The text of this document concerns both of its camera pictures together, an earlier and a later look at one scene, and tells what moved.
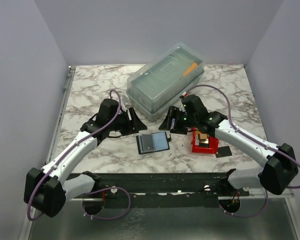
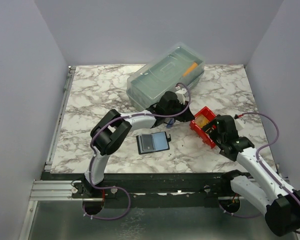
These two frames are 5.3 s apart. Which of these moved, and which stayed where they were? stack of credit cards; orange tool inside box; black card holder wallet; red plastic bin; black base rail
Moved: stack of credit cards; red plastic bin
Stayed: black base rail; black card holder wallet; orange tool inside box
